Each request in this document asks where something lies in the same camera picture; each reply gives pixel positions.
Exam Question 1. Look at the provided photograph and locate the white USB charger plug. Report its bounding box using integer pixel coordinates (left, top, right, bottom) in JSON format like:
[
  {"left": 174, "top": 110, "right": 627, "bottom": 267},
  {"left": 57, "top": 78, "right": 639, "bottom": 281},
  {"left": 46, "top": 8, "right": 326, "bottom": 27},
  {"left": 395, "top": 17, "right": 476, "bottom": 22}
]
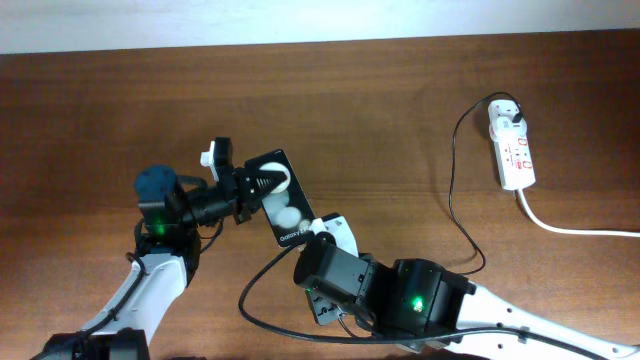
[{"left": 488, "top": 100, "right": 527, "bottom": 142}]

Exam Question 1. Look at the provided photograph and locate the white power strip cord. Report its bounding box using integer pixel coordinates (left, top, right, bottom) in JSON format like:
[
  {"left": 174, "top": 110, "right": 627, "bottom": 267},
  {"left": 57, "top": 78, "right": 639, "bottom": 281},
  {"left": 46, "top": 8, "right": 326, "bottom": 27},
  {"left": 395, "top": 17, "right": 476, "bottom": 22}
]
[{"left": 513, "top": 187, "right": 640, "bottom": 239}]

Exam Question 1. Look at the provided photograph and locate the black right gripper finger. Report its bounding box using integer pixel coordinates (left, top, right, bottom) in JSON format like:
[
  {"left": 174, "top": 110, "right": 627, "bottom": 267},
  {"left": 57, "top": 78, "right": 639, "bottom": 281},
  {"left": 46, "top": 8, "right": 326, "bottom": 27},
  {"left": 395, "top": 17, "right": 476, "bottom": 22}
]
[
  {"left": 309, "top": 213, "right": 359, "bottom": 257},
  {"left": 306, "top": 292, "right": 345, "bottom": 326}
]

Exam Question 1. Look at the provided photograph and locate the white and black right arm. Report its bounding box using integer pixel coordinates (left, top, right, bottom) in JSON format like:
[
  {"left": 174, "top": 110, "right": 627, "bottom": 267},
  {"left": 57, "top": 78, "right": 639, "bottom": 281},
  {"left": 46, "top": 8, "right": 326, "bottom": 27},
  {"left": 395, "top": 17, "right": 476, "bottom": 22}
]
[{"left": 287, "top": 214, "right": 639, "bottom": 359}]

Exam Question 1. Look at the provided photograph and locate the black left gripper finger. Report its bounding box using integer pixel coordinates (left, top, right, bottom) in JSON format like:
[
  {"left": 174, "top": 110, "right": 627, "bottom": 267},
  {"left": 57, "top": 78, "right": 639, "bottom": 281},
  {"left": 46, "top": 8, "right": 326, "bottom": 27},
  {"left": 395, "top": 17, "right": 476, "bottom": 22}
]
[
  {"left": 243, "top": 189, "right": 272, "bottom": 215},
  {"left": 247, "top": 170, "right": 288, "bottom": 186}
]

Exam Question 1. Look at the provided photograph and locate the white power strip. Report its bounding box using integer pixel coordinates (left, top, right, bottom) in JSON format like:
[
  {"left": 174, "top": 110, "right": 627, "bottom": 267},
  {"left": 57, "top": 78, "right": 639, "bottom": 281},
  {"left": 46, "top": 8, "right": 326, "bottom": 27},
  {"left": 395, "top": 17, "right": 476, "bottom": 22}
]
[{"left": 491, "top": 134, "right": 536, "bottom": 191}]

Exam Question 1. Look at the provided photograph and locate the black USB charging cable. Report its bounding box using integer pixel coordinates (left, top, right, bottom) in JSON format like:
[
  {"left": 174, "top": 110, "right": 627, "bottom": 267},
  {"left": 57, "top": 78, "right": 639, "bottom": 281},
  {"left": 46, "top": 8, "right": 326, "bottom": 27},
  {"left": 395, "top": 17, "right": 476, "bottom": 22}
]
[{"left": 448, "top": 91, "right": 525, "bottom": 276}]

